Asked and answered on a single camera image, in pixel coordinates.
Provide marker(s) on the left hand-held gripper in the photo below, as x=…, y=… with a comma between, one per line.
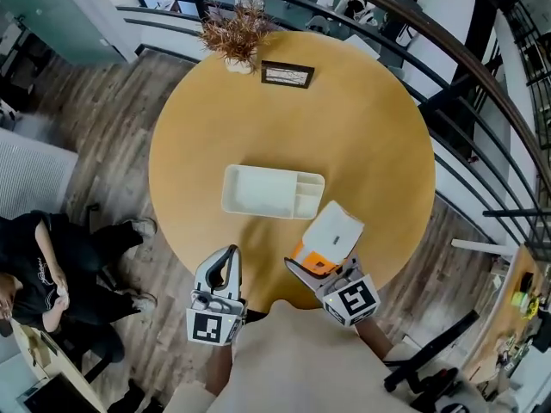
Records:
x=208, y=325

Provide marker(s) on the black laptop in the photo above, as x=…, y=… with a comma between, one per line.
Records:
x=56, y=396

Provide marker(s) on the wooden side table white legs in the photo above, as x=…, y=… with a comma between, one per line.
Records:
x=508, y=312

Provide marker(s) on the round white desk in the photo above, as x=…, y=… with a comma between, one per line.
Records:
x=30, y=347

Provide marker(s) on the orange and white packet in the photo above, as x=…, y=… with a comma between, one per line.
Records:
x=331, y=230

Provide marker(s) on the person's left forearm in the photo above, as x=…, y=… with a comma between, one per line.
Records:
x=219, y=368

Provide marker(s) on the person's black trousers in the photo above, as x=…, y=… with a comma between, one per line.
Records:
x=256, y=315

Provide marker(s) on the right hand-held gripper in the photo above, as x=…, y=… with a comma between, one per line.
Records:
x=353, y=299

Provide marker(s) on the green cup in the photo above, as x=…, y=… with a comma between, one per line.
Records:
x=519, y=298

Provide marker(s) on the person's beige shirt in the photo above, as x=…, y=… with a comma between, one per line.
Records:
x=301, y=359

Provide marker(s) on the black picture frame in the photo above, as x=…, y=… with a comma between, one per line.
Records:
x=287, y=75

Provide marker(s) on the person's right forearm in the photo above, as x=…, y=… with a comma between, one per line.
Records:
x=372, y=338

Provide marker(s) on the white slatted cabinet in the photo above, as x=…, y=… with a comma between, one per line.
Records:
x=30, y=174

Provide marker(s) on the black worn equipment pack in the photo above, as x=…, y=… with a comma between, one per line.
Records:
x=430, y=351

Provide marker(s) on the dried plant in white pot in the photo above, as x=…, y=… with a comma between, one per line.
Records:
x=237, y=37

